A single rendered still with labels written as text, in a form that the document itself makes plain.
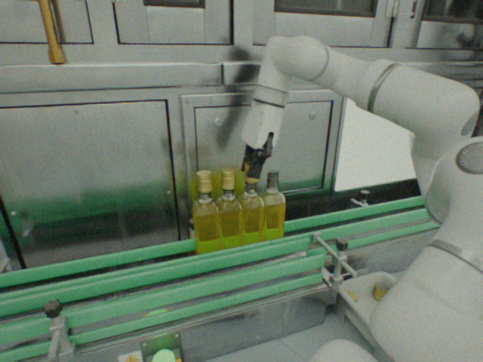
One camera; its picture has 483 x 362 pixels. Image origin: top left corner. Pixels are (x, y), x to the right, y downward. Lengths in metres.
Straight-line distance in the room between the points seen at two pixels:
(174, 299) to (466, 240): 0.51
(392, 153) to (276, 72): 0.61
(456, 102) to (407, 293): 0.25
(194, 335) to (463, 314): 0.52
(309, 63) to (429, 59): 0.67
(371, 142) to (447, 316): 0.75
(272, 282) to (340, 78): 0.47
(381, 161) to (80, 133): 0.92
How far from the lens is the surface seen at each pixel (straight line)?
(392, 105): 0.51
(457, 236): 0.41
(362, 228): 0.93
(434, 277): 0.39
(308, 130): 0.90
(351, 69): 0.66
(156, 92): 0.77
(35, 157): 0.84
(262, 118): 0.64
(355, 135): 1.01
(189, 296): 0.67
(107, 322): 0.69
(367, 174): 1.09
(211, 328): 0.73
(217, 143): 0.80
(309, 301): 0.80
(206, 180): 0.67
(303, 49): 0.59
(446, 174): 0.42
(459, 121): 0.49
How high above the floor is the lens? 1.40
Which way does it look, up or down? 24 degrees down
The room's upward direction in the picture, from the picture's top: straight up
